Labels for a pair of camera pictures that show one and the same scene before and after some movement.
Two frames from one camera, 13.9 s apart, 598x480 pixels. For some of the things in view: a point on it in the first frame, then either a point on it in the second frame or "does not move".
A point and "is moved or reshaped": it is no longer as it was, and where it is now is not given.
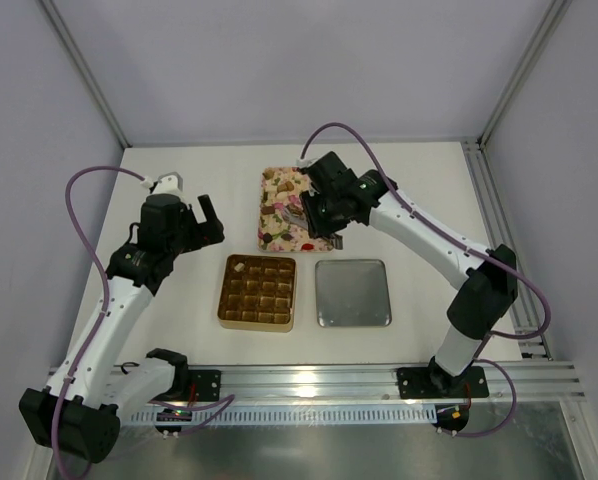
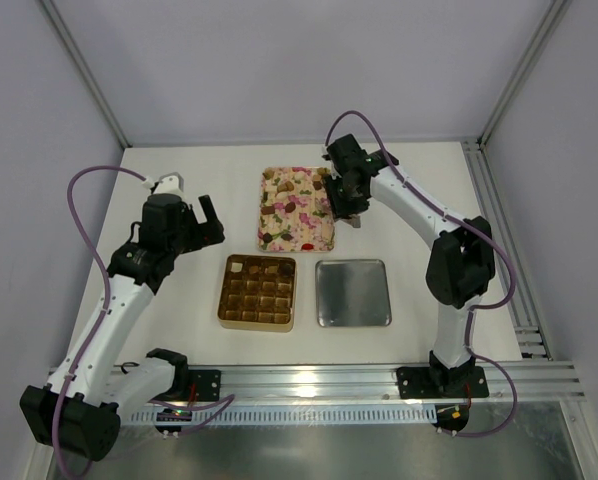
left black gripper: x=199 y=228 does not move
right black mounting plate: x=433 y=382 does not move
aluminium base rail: x=537 y=380 does not move
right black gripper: x=318 y=215 -> x=340 y=201
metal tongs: x=300 y=222 is moved or reshaped
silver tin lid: x=352 y=293 does not move
